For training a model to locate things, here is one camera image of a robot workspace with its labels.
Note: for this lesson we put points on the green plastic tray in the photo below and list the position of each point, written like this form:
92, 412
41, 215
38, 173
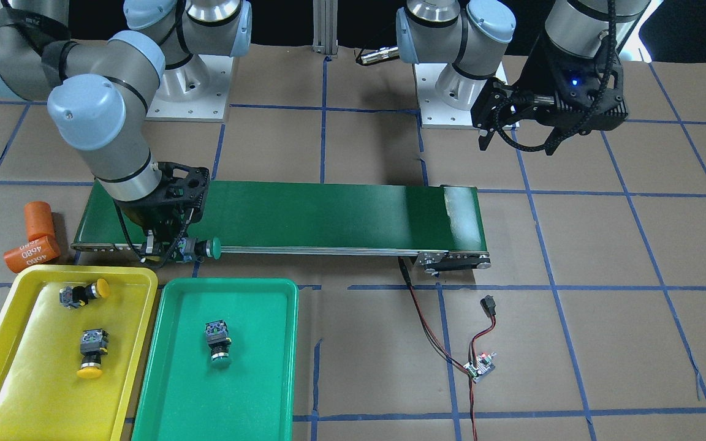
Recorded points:
185, 398

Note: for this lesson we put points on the green conveyor belt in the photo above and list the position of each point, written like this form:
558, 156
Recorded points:
438, 228

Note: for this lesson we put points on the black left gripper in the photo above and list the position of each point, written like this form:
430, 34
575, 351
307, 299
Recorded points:
542, 76

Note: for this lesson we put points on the aluminium frame post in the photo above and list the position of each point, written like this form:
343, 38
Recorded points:
324, 25

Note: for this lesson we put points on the plain orange cylinder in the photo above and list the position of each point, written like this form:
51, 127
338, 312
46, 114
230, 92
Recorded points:
38, 220

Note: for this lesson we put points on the orange cylinder marked 4680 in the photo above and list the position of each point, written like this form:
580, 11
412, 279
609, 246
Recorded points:
40, 250

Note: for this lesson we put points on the yellow push button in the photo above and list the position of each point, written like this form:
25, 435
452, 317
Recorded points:
93, 345
81, 295

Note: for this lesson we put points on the green push button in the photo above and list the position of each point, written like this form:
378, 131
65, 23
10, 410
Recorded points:
201, 249
218, 341

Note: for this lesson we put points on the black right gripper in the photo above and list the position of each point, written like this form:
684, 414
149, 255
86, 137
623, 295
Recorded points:
139, 214

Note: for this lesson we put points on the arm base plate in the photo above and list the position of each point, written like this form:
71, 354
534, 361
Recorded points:
439, 104
195, 92

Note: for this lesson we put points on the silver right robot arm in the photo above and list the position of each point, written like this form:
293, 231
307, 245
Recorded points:
99, 97

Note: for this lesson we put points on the small circuit board with wires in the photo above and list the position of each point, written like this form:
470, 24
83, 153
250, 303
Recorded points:
480, 364

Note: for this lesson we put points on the yellow plastic tray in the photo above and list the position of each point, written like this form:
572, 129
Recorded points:
41, 396

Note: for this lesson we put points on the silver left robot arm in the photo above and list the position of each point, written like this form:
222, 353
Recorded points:
474, 38

